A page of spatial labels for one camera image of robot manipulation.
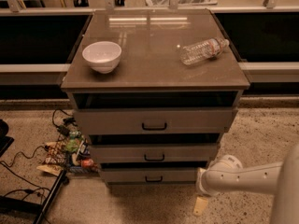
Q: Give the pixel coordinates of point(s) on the black power adapter with cable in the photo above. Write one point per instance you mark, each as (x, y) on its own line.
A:
(63, 121)

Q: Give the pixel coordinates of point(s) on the grey top drawer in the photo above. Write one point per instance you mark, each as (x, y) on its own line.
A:
(151, 121)

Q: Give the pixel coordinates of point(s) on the grey middle drawer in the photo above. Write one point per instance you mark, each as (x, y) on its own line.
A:
(153, 153)

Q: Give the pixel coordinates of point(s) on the grey drawer cabinet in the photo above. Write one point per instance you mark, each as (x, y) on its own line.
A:
(150, 75)

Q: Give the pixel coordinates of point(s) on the grey drawer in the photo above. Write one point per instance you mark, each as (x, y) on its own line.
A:
(151, 121)
(153, 153)
(168, 175)

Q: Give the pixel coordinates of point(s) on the white ceramic bowl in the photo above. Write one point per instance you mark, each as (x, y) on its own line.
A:
(103, 56)

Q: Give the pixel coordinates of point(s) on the clear plastic water bottle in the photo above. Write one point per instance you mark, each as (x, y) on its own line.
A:
(204, 50)

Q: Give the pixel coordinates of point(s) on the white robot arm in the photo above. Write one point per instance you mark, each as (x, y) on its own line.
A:
(280, 179)

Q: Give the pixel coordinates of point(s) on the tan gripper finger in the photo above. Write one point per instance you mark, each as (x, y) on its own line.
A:
(200, 205)

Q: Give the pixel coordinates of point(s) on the grey bottom drawer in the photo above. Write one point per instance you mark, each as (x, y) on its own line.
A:
(168, 175)

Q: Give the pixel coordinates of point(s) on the black stand leg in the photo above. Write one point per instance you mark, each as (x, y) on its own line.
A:
(41, 214)

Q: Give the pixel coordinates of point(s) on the black chair base edge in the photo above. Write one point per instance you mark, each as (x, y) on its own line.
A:
(5, 140)

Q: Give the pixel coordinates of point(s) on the pile of snack packages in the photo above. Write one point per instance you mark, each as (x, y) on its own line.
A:
(69, 153)

